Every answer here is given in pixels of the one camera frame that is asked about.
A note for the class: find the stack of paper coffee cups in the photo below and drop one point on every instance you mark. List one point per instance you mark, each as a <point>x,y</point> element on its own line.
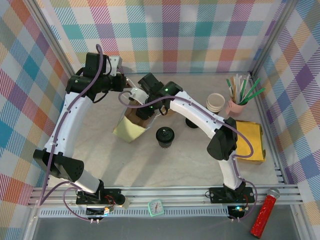
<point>215,101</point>

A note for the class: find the yellow paper napkins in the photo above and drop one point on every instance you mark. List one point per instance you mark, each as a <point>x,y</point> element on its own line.
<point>250,135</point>

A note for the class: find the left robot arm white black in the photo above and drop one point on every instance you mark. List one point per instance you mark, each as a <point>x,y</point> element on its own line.
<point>67,120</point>

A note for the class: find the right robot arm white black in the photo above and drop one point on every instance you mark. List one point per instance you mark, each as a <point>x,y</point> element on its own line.
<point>195,112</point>

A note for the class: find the green plastic stir stick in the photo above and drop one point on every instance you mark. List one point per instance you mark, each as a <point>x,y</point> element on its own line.
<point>229,86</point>
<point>256,95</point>
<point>252,90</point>

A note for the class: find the pink holder cup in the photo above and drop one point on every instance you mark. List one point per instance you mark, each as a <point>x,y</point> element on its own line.
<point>236,108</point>

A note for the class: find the white and green stir stick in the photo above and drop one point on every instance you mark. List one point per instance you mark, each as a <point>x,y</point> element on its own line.
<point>246,87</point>

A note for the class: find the mint green square clock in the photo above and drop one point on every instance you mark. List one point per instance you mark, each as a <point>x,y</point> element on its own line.
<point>155,208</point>

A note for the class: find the small beige spool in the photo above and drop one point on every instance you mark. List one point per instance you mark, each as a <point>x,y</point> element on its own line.
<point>126,203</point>

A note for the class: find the red glitter tube silver cap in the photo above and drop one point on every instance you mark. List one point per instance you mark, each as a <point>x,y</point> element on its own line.
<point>262,217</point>

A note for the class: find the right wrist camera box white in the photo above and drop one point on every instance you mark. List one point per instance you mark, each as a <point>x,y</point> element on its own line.
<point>138,95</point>

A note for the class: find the aluminium frame post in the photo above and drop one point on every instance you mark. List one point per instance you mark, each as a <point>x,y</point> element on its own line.
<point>55,42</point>
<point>271,37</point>

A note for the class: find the aluminium frame rail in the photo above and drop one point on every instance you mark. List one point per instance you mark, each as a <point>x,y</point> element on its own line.
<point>175,193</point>

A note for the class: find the aluminium side rail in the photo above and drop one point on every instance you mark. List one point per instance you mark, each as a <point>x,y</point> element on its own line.
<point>263,112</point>

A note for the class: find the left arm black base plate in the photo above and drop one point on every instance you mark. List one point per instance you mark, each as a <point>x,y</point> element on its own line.
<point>112,193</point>

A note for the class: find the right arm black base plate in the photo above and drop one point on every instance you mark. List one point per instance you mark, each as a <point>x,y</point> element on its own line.
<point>217,195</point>

